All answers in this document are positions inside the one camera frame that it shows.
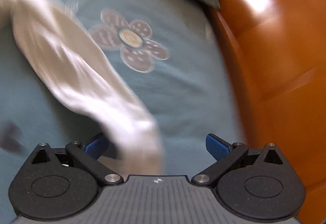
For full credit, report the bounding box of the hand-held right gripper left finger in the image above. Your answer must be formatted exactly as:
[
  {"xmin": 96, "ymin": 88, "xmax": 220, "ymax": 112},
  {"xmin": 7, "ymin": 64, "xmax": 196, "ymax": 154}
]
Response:
[{"xmin": 31, "ymin": 134, "xmax": 124, "ymax": 186}]

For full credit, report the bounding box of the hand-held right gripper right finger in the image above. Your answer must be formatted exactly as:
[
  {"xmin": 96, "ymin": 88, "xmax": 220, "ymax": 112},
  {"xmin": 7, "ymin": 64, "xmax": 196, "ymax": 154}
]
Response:
[{"xmin": 192, "ymin": 134, "xmax": 284, "ymax": 186}]

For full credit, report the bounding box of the bed with blue floral sheet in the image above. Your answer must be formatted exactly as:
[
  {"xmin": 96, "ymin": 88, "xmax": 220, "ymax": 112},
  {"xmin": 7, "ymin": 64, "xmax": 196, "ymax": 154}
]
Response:
[{"xmin": 0, "ymin": 0, "xmax": 249, "ymax": 224}]

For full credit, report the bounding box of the white printed t-shirt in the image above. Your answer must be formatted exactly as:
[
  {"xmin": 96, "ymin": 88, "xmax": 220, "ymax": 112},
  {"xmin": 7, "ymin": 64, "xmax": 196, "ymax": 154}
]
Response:
[{"xmin": 0, "ymin": 0, "xmax": 165, "ymax": 177}]

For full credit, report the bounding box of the wooden headboard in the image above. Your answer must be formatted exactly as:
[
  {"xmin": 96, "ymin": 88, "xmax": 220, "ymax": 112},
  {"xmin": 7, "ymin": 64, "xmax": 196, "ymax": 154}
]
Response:
[{"xmin": 206, "ymin": 0, "xmax": 326, "ymax": 224}]

